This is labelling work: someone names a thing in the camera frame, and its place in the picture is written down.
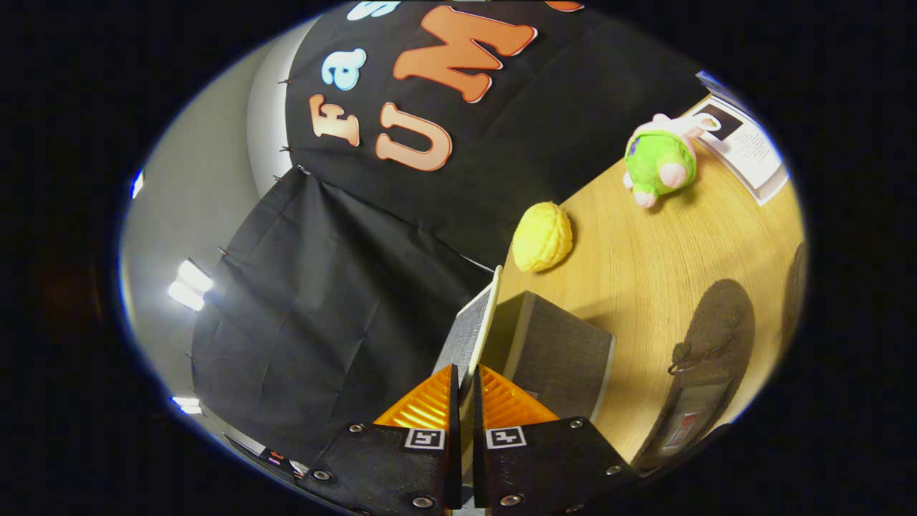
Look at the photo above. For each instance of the grey fabric storage box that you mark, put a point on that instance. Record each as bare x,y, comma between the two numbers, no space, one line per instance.
559,351

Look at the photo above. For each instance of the black backdrop cloth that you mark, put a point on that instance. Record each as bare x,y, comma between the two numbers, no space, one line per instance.
322,301

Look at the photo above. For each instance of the brown fuzzy shoe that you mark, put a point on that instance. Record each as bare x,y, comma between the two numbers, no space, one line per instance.
716,322
797,287

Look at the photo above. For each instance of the green and pink plush toy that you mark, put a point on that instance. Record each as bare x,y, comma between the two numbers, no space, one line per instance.
655,161

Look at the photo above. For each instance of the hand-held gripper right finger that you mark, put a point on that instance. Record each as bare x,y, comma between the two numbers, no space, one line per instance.
537,466

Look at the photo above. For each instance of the ceiling light panel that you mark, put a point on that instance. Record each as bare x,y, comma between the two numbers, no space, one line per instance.
190,285
186,405
137,183

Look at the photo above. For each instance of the white book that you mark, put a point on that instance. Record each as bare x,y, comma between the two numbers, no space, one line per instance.
752,154

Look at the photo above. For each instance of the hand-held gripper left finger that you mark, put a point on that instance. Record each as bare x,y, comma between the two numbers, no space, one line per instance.
401,466

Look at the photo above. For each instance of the blue book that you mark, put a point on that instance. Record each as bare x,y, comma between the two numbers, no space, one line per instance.
723,89

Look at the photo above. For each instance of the yellow plush bun toy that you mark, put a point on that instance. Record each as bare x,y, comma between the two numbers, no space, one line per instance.
542,236

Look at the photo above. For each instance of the row of small cloth clips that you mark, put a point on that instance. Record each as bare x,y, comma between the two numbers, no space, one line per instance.
286,150

